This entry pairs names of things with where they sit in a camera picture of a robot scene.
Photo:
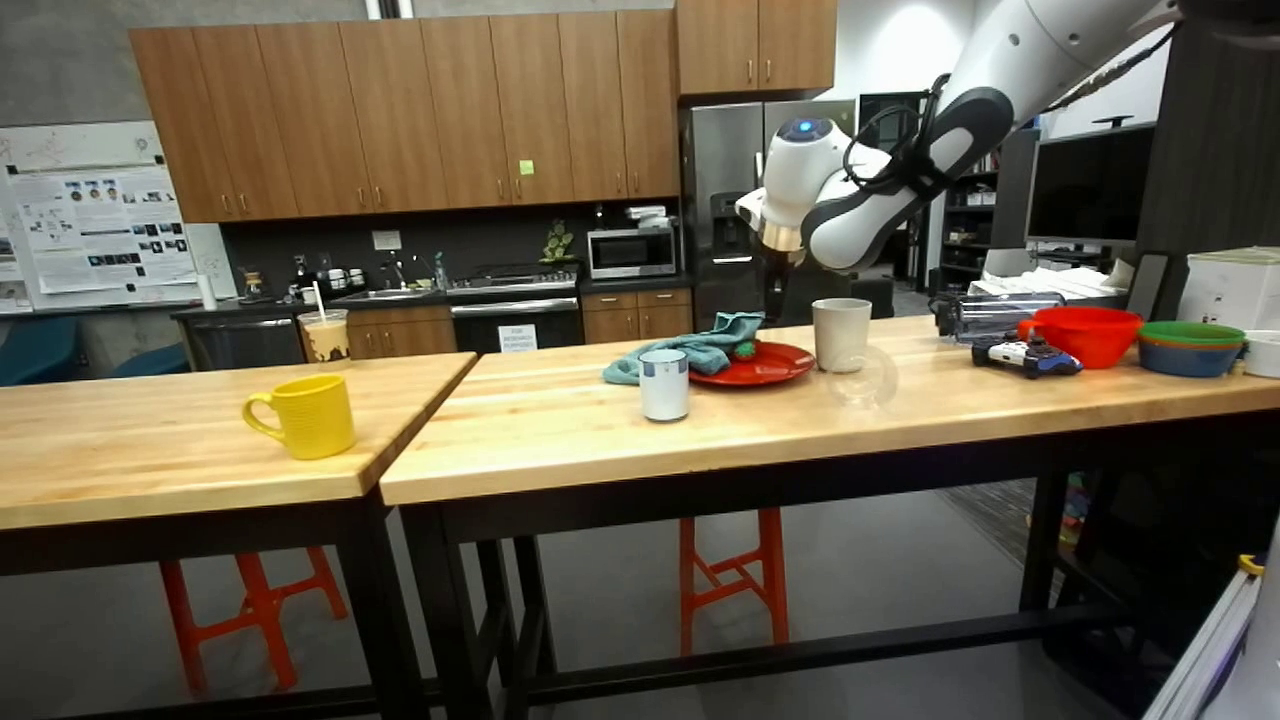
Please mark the background computer monitor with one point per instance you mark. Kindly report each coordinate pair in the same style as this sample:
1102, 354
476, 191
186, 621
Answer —
1086, 187

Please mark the green cabinet sticker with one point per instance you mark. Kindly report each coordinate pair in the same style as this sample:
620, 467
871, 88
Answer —
527, 169

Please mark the white poster board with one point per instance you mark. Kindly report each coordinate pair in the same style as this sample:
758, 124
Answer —
101, 223

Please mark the black oven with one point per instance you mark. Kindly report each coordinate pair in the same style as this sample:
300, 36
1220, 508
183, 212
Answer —
544, 327

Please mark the grey lounge chair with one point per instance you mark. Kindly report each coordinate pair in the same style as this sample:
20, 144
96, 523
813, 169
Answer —
134, 340

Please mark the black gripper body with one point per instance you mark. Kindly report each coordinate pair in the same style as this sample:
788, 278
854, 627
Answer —
783, 257

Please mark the wooden wall cabinets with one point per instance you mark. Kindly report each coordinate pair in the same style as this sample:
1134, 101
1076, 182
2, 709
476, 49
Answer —
400, 120

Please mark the black shelf rack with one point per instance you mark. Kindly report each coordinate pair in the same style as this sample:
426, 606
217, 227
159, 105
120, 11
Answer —
965, 227

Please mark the yellow mug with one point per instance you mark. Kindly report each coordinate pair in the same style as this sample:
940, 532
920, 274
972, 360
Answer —
318, 421

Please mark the black undercounter appliance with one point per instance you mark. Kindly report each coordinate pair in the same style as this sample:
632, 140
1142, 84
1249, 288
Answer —
242, 340

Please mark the small green plant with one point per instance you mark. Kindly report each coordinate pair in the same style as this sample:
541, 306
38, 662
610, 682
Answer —
556, 246

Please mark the orange wooden-seat stool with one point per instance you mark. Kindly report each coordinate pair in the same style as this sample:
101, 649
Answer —
265, 627
686, 577

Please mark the dark kitchen countertop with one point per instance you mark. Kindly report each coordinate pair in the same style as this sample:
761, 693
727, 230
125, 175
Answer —
492, 284

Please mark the black monitor with stand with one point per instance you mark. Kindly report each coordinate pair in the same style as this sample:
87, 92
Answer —
1220, 133

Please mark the red plate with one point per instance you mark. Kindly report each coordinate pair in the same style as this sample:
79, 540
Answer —
771, 368

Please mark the large white box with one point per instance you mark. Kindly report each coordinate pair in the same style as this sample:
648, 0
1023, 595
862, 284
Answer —
1235, 284

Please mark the blue lounge chair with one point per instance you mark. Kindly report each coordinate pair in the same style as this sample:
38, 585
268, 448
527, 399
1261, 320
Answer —
38, 349

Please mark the tall white cup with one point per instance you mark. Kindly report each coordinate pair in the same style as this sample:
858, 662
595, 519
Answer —
840, 339

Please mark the blue bowl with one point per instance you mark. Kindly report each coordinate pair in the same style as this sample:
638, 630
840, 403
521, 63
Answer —
1186, 360

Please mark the blue black handheld device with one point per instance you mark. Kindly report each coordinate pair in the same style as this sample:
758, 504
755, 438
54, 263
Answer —
1035, 356

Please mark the drink cup with straw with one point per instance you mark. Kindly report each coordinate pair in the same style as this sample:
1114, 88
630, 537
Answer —
324, 339

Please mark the white bowl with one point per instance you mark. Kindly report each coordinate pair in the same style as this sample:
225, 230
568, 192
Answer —
1266, 354

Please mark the white cloth pile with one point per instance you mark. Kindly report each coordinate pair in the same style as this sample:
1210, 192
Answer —
1044, 283

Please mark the white leaning board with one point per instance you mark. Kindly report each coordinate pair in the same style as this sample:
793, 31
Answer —
1235, 654

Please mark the stainless steel fridge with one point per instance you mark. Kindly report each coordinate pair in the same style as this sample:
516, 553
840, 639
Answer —
722, 160

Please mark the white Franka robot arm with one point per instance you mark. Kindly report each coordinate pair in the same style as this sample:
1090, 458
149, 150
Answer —
1014, 52

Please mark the black metal table frame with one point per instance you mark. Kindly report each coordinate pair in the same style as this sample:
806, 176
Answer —
366, 601
426, 601

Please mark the small white box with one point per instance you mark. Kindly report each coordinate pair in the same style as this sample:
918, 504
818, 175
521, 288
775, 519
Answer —
646, 216

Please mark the red bowl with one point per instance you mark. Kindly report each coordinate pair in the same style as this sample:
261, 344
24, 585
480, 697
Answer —
1086, 339

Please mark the green bowl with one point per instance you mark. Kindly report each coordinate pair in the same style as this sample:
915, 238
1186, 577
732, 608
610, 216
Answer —
1189, 334

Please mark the white wall outlet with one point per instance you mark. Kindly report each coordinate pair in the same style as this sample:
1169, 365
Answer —
386, 243

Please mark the wooden cabinet above fridge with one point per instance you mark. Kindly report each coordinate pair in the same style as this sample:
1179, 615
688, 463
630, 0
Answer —
755, 46

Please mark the black cylindrical bag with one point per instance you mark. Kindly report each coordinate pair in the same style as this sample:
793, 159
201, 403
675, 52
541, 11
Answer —
972, 318

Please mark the wooden base cabinet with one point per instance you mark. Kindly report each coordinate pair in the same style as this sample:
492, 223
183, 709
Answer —
400, 334
638, 318

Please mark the silver microwave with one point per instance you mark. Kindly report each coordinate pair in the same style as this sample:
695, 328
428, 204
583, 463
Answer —
630, 255

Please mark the white paper sheet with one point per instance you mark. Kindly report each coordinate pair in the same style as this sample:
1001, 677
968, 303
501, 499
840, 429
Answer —
516, 339

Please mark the green towel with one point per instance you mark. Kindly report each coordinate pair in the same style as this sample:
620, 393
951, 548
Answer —
700, 349

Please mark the small white can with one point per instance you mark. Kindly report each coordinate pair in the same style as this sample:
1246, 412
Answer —
660, 385

